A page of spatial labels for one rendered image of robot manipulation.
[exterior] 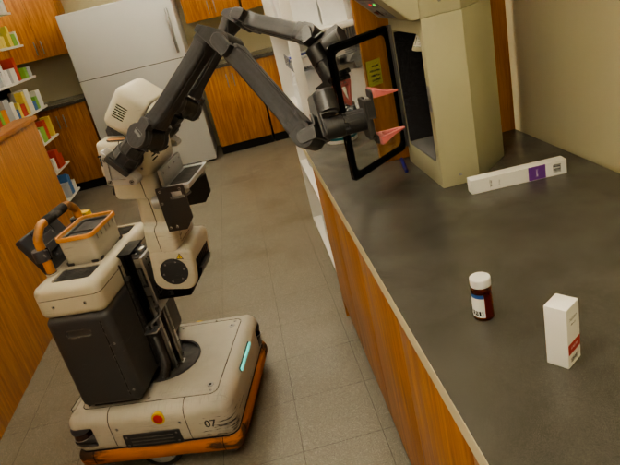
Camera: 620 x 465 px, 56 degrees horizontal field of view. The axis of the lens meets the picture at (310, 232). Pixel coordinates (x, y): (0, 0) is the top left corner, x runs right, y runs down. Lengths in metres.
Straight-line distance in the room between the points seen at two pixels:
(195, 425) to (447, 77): 1.49
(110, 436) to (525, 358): 1.76
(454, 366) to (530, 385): 0.12
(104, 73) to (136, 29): 0.56
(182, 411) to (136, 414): 0.18
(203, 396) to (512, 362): 1.45
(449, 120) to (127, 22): 5.12
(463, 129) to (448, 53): 0.21
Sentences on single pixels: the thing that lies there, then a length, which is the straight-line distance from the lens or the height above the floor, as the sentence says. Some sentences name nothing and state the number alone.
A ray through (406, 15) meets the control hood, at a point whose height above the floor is 1.43.
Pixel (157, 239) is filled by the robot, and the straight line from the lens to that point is 2.12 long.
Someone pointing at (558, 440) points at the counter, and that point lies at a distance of 0.88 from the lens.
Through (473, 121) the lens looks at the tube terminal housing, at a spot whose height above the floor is 1.11.
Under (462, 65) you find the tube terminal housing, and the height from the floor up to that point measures 1.27.
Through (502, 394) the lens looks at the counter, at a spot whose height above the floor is 0.94.
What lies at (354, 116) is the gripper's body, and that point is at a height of 1.23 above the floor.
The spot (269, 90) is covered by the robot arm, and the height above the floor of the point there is 1.32.
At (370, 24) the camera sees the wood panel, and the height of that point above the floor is 1.40.
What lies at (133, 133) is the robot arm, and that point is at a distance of 1.84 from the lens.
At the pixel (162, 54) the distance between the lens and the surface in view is 6.46.
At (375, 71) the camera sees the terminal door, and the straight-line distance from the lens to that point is 1.84.
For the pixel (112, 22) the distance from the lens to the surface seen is 6.50.
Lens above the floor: 1.56
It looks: 23 degrees down
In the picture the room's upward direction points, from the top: 14 degrees counter-clockwise
